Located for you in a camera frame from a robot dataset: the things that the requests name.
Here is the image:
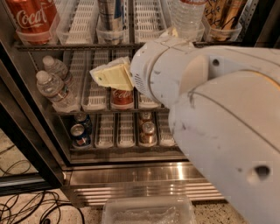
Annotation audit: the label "wire shelf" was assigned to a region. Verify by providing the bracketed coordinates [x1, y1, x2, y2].
[14, 41, 242, 52]
[51, 108, 169, 116]

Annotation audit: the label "open fridge door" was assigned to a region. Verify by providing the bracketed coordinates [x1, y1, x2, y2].
[0, 46, 63, 196]

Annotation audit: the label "gold black tall can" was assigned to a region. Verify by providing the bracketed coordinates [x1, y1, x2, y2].
[204, 0, 248, 42]

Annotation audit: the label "rear brown soda can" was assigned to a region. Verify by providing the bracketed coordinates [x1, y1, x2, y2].
[139, 112, 152, 125]

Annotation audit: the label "front small water bottle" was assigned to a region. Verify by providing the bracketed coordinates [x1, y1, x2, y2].
[36, 70, 77, 113]

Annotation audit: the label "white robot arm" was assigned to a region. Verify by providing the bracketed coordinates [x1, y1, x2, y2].
[90, 35, 280, 224]

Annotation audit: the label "clear plastic bin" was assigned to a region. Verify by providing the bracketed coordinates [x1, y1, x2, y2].
[101, 196, 197, 224]

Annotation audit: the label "middle wire shelf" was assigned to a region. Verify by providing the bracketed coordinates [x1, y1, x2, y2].
[51, 108, 169, 116]

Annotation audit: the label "large clear water bottle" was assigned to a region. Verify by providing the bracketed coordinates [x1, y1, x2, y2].
[171, 0, 207, 42]

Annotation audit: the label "front brown soda can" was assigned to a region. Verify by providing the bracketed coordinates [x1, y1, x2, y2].
[140, 122, 157, 145]

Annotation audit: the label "brown soda can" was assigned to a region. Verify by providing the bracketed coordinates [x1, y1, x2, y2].
[139, 112, 152, 125]
[140, 122, 157, 145]

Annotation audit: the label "fridge bottom steel grille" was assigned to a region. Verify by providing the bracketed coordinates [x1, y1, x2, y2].
[62, 161, 224, 207]

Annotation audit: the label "large red coca-cola can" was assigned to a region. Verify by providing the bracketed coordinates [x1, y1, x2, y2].
[5, 0, 60, 45]

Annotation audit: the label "silver blue redbull can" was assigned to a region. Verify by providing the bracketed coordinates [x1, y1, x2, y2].
[97, 0, 124, 32]

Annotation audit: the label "small water bottle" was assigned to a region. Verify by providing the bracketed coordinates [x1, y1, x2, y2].
[36, 70, 77, 113]
[42, 55, 76, 92]

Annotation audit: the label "rear small water bottle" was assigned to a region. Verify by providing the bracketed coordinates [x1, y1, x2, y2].
[42, 55, 76, 92]

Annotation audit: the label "rear blue pepsi can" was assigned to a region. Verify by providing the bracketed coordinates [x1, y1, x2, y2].
[74, 113, 92, 134]

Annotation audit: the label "black floor cables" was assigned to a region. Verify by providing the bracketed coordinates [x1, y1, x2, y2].
[0, 143, 86, 224]

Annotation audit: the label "front red coke can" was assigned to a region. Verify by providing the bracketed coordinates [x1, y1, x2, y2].
[110, 88, 134, 109]

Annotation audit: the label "top wire shelf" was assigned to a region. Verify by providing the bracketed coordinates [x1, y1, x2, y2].
[14, 41, 242, 52]

